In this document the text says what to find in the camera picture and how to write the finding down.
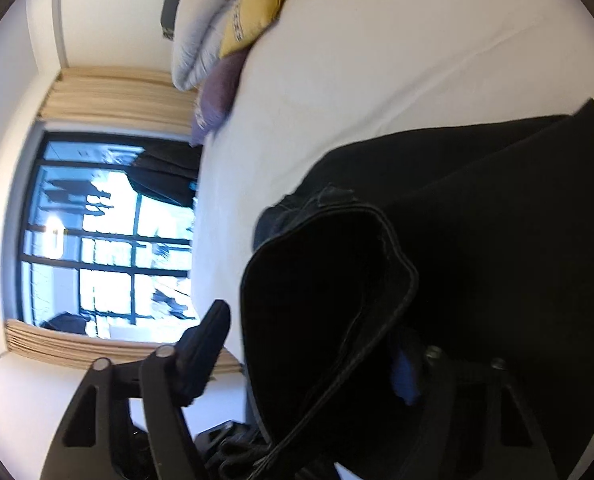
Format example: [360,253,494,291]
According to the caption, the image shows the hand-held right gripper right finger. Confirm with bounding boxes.
[337,339,558,480]

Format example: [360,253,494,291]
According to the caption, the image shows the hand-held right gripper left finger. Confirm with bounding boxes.
[40,300,232,480]

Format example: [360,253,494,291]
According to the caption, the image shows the black pants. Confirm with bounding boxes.
[239,97,594,480]

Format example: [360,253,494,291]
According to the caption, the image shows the dark cloth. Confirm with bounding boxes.
[42,312,95,335]

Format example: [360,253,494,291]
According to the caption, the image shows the dark hanging jacket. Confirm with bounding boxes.
[127,141,203,208]

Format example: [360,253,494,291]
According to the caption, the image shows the purple patterned cushion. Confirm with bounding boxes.
[191,50,248,147]

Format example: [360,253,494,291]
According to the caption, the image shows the folded pale duvet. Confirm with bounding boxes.
[169,0,273,92]

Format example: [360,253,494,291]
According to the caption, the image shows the bed with white sheet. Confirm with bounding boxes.
[189,0,594,480]

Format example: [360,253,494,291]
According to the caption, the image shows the yellow patterned cushion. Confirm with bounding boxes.
[218,0,303,59]

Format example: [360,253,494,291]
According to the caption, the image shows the grey padded headboard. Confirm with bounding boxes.
[159,0,198,41]

